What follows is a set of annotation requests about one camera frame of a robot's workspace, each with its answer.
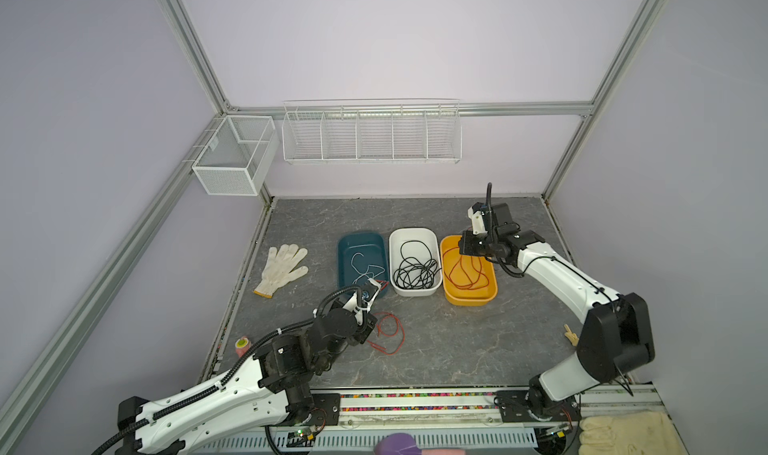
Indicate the teal plastic bin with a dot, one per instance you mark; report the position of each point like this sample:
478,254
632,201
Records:
362,255

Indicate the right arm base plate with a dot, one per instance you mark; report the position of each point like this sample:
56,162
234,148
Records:
516,406

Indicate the long white wire basket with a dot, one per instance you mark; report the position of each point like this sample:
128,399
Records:
372,131

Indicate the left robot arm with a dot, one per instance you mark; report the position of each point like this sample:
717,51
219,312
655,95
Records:
267,386

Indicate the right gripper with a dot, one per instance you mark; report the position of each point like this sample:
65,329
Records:
465,242

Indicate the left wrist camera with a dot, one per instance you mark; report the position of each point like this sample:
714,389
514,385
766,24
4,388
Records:
363,298

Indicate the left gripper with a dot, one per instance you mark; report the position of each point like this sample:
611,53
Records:
366,329

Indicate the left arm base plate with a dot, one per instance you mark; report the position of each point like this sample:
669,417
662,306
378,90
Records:
324,410

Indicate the cream glove at base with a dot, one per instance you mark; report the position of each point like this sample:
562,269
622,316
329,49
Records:
639,433

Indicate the yellow plastic bin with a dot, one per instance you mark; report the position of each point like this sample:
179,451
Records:
467,281

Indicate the purple object at base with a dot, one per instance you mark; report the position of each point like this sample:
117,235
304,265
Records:
405,444

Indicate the white knit glove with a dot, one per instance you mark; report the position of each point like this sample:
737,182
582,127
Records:
283,266

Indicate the white plastic bin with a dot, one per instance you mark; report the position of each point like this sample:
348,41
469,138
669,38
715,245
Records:
415,267

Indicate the small white mesh basket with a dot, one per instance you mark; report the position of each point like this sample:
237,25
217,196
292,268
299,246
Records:
237,156

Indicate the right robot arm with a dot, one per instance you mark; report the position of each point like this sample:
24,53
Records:
616,336

